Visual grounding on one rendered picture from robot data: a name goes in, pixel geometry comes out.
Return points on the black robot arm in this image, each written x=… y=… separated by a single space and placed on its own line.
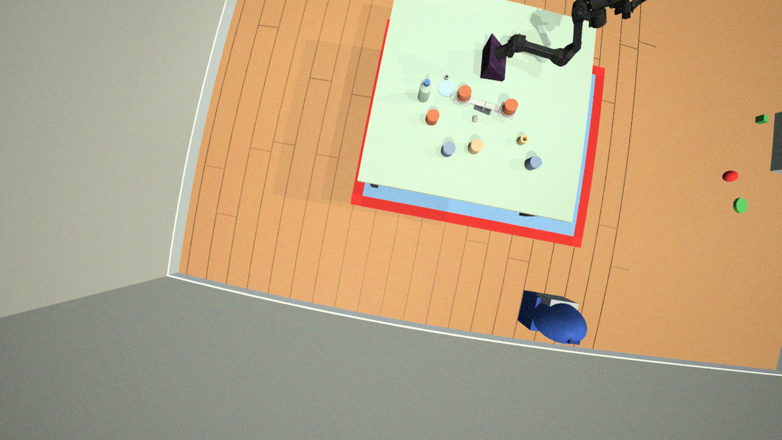
x=581 y=10

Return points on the blue-grey cylinder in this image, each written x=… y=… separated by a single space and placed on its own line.
x=448 y=149
x=533 y=163

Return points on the orange cylinder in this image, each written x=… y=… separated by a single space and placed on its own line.
x=510 y=106
x=432 y=117
x=464 y=93

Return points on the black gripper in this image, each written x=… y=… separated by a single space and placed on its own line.
x=628 y=7

